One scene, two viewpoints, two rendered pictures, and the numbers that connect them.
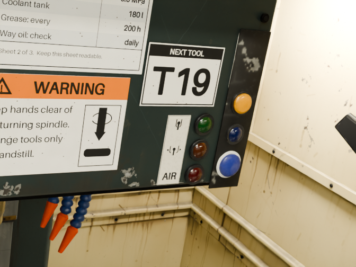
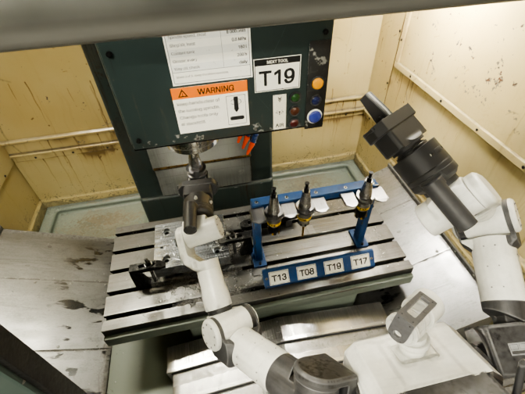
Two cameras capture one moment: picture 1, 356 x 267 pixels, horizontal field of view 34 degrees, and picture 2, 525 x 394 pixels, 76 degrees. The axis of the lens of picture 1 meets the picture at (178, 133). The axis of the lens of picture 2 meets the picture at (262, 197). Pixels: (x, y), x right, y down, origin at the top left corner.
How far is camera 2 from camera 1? 0.27 m
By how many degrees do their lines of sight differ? 33
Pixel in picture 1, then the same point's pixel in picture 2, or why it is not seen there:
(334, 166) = (444, 87)
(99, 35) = (224, 61)
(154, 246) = (341, 132)
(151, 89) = (259, 84)
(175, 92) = (274, 83)
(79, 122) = (224, 105)
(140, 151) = (260, 115)
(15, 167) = (198, 128)
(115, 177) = (249, 127)
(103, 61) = (230, 73)
